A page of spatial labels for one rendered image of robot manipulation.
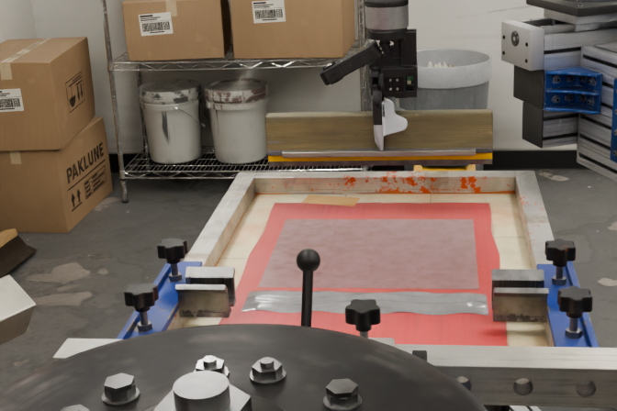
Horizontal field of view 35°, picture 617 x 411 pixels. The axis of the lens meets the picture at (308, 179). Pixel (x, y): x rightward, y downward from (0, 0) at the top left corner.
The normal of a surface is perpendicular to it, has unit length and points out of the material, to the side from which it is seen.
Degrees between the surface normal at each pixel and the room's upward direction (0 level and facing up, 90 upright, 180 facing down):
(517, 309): 90
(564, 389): 90
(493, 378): 90
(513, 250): 0
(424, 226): 0
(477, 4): 90
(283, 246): 0
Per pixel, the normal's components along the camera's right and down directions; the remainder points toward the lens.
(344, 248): -0.04, -0.95
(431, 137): -0.13, 0.32
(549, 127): 0.29, 0.29
